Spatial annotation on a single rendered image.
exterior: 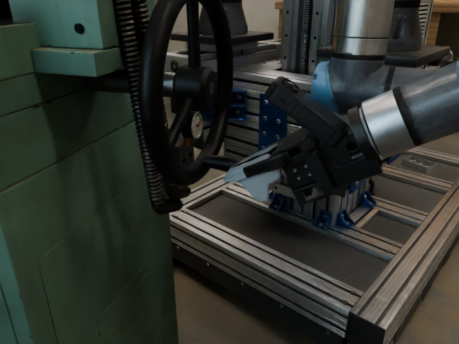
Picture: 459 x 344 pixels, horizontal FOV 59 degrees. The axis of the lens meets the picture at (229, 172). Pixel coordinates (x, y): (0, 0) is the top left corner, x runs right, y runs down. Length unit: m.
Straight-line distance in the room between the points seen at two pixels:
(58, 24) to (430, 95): 0.45
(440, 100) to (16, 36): 0.49
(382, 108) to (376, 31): 0.14
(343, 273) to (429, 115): 0.78
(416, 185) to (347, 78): 1.24
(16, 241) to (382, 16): 0.57
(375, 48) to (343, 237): 0.83
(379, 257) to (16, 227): 1.00
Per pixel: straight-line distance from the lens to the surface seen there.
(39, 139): 0.60
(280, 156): 0.51
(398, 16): 0.96
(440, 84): 0.50
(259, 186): 0.56
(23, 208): 0.60
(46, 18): 0.59
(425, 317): 1.48
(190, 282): 1.47
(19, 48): 0.58
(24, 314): 0.66
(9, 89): 0.56
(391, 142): 0.50
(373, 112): 0.50
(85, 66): 0.54
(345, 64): 0.60
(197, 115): 0.91
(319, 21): 1.13
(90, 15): 0.55
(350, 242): 1.32
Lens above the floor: 0.94
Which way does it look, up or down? 25 degrees down
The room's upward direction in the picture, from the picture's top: straight up
